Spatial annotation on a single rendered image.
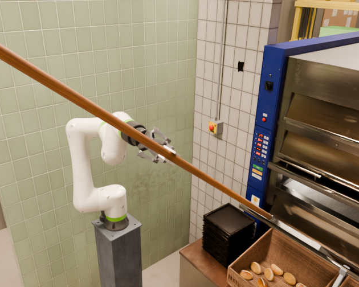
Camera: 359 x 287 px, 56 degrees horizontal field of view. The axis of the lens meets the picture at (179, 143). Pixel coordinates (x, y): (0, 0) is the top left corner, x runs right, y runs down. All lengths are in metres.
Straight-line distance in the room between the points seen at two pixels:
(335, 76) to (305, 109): 0.28
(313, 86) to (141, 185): 1.55
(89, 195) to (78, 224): 0.83
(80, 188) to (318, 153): 1.45
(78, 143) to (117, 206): 0.42
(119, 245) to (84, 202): 0.34
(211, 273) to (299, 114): 1.30
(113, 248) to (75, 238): 0.79
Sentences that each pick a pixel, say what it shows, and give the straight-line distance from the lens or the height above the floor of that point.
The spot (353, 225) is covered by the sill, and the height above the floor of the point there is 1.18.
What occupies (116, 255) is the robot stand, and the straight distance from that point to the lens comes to 2.11.
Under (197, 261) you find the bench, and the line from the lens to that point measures 2.75.
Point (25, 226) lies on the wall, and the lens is 2.57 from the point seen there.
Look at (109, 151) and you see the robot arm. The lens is 1.45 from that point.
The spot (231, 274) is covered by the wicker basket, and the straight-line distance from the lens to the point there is 2.54.
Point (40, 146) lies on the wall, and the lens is 2.33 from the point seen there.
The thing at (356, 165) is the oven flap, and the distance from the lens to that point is 2.22.
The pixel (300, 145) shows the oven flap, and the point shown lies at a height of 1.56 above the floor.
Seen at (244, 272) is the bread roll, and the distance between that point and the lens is 2.63.
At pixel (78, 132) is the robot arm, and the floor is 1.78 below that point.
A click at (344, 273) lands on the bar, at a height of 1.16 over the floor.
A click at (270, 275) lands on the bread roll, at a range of 2.65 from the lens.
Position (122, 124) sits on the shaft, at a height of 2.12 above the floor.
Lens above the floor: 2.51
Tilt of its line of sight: 26 degrees down
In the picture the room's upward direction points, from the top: 1 degrees clockwise
